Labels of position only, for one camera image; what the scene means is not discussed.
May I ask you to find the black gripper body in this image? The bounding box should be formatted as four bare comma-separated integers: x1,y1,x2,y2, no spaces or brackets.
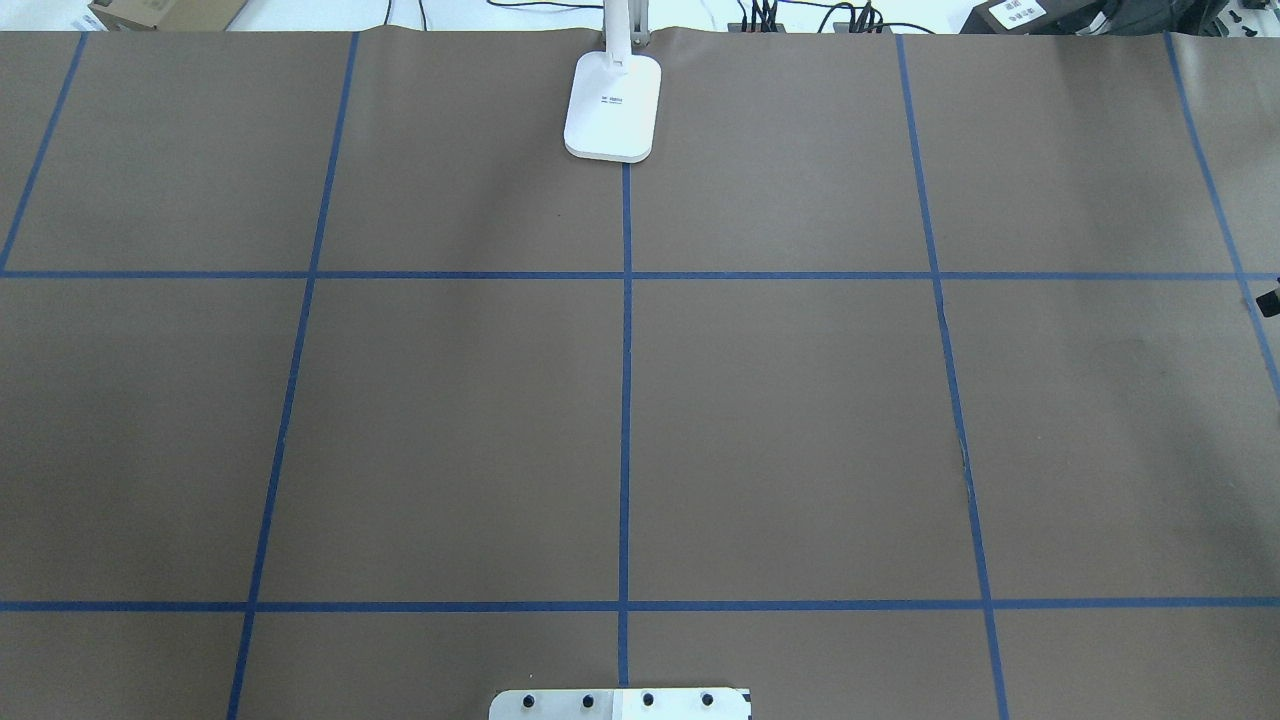
1256,291,1280,319

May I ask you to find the black labelled box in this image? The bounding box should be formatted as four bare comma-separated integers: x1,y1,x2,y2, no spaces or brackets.
959,1,1226,36

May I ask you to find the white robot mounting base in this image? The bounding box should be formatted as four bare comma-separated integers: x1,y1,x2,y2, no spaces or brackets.
488,687,753,719

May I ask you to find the cardboard box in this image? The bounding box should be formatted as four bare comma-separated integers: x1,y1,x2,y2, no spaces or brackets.
87,0,247,32

